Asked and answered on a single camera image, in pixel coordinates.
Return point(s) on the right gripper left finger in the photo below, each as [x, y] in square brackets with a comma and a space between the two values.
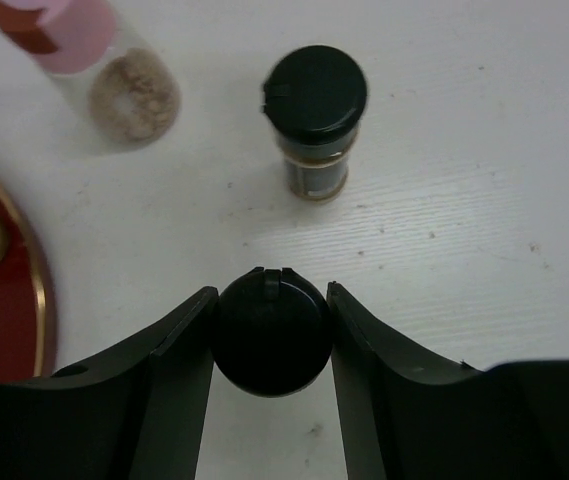
[133, 411]

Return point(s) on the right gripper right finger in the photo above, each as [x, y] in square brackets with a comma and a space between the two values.
[408, 413]

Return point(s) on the black cap spice bottle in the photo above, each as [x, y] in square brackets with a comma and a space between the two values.
[314, 99]

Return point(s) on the pink cap spice jar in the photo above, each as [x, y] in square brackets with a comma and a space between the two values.
[109, 75]

